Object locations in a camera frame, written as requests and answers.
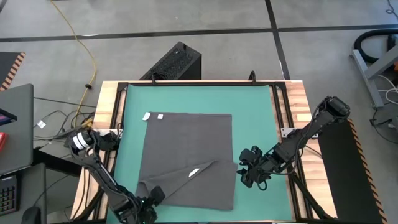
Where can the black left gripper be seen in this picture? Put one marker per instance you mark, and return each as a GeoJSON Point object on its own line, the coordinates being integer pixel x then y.
{"type": "Point", "coordinates": [146, 214]}

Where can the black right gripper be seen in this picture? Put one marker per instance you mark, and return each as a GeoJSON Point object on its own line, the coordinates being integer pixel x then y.
{"type": "Point", "coordinates": [262, 166]}

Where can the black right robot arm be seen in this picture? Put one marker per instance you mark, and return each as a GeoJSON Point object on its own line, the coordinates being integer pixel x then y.
{"type": "Point", "coordinates": [311, 130]}

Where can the black perforated computer tower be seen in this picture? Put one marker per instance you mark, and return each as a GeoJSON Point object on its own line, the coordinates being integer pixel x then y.
{"type": "Point", "coordinates": [177, 60]}

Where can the grey terry towel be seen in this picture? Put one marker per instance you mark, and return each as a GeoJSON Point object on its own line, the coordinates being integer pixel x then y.
{"type": "Point", "coordinates": [186, 140]}

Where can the black computer mouse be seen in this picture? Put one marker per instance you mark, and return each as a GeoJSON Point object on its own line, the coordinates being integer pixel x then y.
{"type": "Point", "coordinates": [31, 216]}

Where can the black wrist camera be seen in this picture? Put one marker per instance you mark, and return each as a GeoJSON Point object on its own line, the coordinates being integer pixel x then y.
{"type": "Point", "coordinates": [250, 154]}
{"type": "Point", "coordinates": [158, 195]}

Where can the black metal table frame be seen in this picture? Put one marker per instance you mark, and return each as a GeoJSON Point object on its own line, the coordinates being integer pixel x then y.
{"type": "Point", "coordinates": [199, 83]}

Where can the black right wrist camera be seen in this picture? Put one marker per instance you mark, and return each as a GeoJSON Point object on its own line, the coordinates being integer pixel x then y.
{"type": "Point", "coordinates": [250, 154]}

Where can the orange tool part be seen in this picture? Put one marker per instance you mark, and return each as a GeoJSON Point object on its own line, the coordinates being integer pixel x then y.
{"type": "Point", "coordinates": [395, 66]}

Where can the large black orange-striped floor mat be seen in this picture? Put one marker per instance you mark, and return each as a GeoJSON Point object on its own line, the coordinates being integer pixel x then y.
{"type": "Point", "coordinates": [345, 180]}

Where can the black desk base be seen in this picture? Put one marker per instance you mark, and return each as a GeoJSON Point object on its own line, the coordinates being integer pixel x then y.
{"type": "Point", "coordinates": [53, 161]}

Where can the dark tablet with pink screen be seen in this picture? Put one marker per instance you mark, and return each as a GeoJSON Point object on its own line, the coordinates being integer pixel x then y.
{"type": "Point", "coordinates": [6, 117]}

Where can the grey metal stand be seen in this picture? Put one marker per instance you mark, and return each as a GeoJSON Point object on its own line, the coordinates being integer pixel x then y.
{"type": "Point", "coordinates": [367, 79]}

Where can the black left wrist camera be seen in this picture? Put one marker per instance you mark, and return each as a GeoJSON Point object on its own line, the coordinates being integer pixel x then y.
{"type": "Point", "coordinates": [158, 195]}

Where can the green table mat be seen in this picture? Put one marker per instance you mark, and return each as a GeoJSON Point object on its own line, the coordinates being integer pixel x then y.
{"type": "Point", "coordinates": [255, 102]}

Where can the black backlit keyboard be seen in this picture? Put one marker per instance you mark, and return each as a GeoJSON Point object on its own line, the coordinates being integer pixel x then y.
{"type": "Point", "coordinates": [9, 196]}

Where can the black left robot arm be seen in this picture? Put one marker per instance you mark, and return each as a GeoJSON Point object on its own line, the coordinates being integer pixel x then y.
{"type": "Point", "coordinates": [105, 179]}

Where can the small black orange-striped floor mat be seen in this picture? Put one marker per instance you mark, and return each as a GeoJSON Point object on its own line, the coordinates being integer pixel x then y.
{"type": "Point", "coordinates": [7, 67]}

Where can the red object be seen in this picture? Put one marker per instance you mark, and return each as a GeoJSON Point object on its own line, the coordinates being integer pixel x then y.
{"type": "Point", "coordinates": [2, 140]}

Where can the white floor tag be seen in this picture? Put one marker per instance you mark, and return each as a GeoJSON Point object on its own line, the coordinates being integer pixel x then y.
{"type": "Point", "coordinates": [41, 124]}

